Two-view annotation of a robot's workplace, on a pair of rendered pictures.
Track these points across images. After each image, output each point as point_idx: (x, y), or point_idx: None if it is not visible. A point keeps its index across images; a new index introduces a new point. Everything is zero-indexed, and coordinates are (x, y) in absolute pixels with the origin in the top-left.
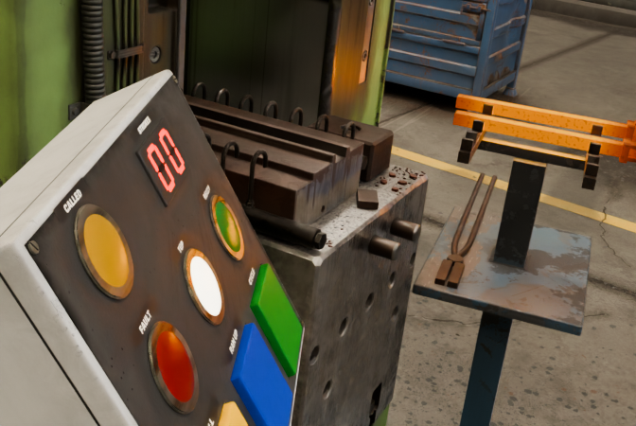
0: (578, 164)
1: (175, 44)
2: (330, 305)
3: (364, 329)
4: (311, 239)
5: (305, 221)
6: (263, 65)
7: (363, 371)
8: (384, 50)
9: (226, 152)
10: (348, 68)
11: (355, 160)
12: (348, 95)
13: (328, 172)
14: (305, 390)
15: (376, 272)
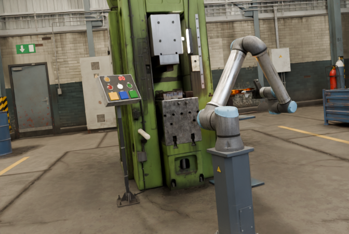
0: (232, 95)
1: (151, 78)
2: (167, 109)
3: (182, 118)
4: (161, 98)
5: (166, 99)
6: (187, 87)
7: (184, 127)
8: (211, 83)
9: (159, 91)
10: (197, 85)
11: (179, 93)
12: (198, 89)
13: (171, 93)
14: (163, 120)
15: (182, 108)
